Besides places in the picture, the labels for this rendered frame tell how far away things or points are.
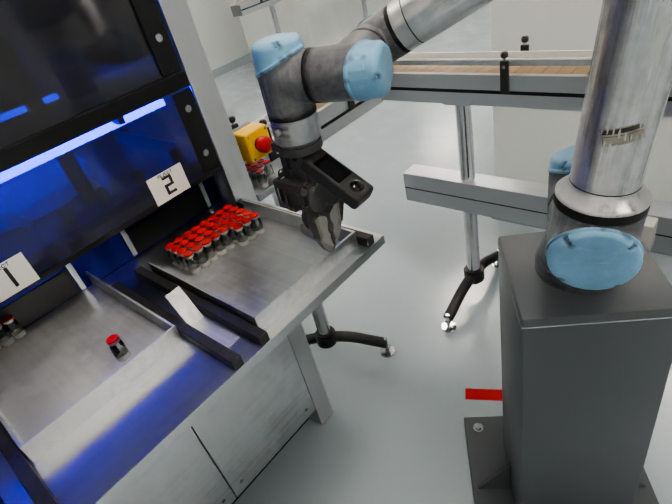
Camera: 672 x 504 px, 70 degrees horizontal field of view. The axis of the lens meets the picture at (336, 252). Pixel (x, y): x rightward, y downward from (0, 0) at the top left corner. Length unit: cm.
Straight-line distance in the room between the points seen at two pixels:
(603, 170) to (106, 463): 74
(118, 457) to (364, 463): 102
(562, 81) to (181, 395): 118
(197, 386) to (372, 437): 101
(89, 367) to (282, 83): 56
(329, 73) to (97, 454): 60
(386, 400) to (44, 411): 116
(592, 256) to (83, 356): 82
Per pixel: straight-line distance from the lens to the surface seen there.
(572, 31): 208
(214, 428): 140
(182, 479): 143
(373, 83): 67
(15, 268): 100
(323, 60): 69
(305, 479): 168
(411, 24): 77
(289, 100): 72
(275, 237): 102
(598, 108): 66
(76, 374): 93
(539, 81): 148
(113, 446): 78
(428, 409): 174
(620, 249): 71
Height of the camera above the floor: 141
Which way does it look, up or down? 35 degrees down
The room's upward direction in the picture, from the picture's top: 15 degrees counter-clockwise
